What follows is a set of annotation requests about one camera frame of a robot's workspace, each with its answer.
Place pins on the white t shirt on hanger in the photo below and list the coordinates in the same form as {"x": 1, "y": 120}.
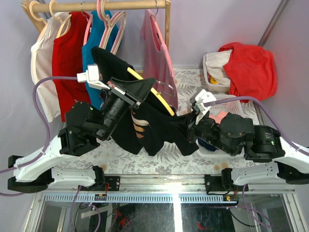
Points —
{"x": 41, "y": 67}

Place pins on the pink empty hanger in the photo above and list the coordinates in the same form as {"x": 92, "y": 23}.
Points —
{"x": 101, "y": 10}

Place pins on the black t shirt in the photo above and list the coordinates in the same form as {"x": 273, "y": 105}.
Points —
{"x": 149, "y": 126}

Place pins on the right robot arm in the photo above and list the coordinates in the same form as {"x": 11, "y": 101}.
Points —
{"x": 276, "y": 158}

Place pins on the peach hanger far left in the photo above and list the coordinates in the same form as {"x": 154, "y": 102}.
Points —
{"x": 35, "y": 14}

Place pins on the blue t shirt on hanger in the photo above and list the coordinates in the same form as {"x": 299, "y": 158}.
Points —
{"x": 94, "y": 39}

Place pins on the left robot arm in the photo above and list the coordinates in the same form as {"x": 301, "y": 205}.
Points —
{"x": 85, "y": 124}

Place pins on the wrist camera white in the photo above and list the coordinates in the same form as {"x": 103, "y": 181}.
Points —
{"x": 92, "y": 77}
{"x": 200, "y": 104}

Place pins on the beige empty hanger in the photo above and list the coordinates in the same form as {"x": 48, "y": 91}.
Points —
{"x": 110, "y": 23}

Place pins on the white laundry basket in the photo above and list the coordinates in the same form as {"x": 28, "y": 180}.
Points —
{"x": 233, "y": 107}
{"x": 213, "y": 87}

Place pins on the wooden clothes rack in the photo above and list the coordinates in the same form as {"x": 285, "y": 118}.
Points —
{"x": 91, "y": 6}

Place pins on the pink t shirt on hanger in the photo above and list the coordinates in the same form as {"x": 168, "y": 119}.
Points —
{"x": 157, "y": 61}

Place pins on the yellow hanger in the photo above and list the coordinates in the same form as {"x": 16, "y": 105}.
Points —
{"x": 158, "y": 96}

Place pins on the salmon pink folded shirt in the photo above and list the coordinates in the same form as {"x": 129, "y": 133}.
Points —
{"x": 218, "y": 118}

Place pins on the white laundry basket front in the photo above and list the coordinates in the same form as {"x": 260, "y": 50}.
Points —
{"x": 233, "y": 107}

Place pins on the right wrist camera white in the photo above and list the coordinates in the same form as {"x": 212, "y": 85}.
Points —
{"x": 200, "y": 104}

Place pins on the red orange cloth on basket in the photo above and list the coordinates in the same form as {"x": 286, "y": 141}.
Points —
{"x": 251, "y": 70}

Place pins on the yellow item in back basket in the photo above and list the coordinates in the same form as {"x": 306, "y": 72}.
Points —
{"x": 213, "y": 81}

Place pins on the navy blue folded shirt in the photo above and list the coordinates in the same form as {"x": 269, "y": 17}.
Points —
{"x": 205, "y": 145}

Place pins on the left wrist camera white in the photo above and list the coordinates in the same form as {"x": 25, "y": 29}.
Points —
{"x": 92, "y": 77}

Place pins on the red t shirt on hanger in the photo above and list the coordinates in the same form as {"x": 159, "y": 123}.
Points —
{"x": 67, "y": 61}

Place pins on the aluminium rail frame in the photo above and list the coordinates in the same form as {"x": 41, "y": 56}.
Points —
{"x": 141, "y": 188}

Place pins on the white cloth in back basket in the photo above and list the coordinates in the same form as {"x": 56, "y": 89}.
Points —
{"x": 215, "y": 62}

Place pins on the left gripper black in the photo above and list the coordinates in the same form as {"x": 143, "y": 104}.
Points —
{"x": 136, "y": 92}

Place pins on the floral table mat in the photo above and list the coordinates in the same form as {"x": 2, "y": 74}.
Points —
{"x": 114, "y": 160}

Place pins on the white laundry basket back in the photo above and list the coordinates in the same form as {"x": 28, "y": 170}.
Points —
{"x": 213, "y": 87}

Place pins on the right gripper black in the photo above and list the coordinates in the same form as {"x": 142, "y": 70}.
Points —
{"x": 192, "y": 127}

